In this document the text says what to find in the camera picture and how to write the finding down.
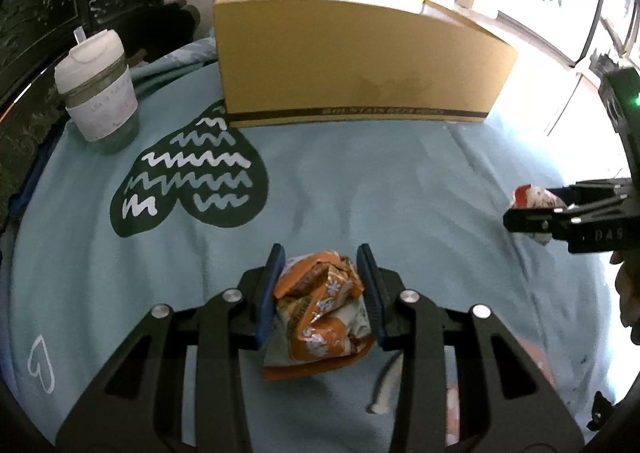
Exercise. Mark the light blue patterned tablecloth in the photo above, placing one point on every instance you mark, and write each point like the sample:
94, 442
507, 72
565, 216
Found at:
179, 213

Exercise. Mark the dark carved wooden furniture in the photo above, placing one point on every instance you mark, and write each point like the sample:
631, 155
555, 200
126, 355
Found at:
36, 35

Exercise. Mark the orange white snack packet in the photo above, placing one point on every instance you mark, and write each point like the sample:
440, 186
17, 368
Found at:
321, 323

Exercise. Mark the white cabinet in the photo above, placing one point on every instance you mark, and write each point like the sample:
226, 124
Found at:
582, 142

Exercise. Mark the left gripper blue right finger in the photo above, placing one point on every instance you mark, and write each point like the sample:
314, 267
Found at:
366, 267

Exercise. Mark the white lidded cup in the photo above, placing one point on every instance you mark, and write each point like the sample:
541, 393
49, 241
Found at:
95, 82

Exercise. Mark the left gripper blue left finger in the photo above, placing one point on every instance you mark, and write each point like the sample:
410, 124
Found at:
267, 281

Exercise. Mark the person right hand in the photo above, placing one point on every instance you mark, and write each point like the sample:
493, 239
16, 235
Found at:
627, 285

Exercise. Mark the red white small snack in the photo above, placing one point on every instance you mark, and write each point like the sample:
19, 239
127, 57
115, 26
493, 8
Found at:
529, 197

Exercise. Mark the yellow cardboard box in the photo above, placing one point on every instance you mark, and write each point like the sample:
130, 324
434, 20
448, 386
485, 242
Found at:
305, 61

